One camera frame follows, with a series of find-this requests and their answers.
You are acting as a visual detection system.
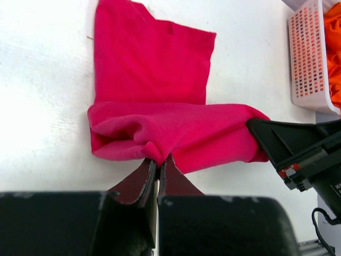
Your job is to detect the orange t shirts pile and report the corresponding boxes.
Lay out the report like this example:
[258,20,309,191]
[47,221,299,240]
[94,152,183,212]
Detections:
[324,2,340,109]

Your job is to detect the black thin cable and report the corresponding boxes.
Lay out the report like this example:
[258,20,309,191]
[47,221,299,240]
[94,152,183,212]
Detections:
[311,207,341,255]

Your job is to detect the aluminium frame rails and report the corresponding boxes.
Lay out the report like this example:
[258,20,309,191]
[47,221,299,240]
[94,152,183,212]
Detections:
[298,240,330,256]

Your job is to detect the red t shirt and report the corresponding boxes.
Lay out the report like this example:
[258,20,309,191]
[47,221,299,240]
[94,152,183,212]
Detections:
[87,1,268,173]

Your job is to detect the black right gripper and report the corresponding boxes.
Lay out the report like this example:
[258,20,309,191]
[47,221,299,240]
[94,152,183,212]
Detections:
[246,118,340,219]

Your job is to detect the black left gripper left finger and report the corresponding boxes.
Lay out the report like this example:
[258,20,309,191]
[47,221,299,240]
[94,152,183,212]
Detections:
[108,159,157,206]

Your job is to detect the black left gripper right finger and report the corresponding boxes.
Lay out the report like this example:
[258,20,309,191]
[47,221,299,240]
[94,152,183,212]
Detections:
[158,156,205,198]

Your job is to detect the white plastic basket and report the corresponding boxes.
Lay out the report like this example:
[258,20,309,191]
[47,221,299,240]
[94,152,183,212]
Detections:
[288,0,340,116]

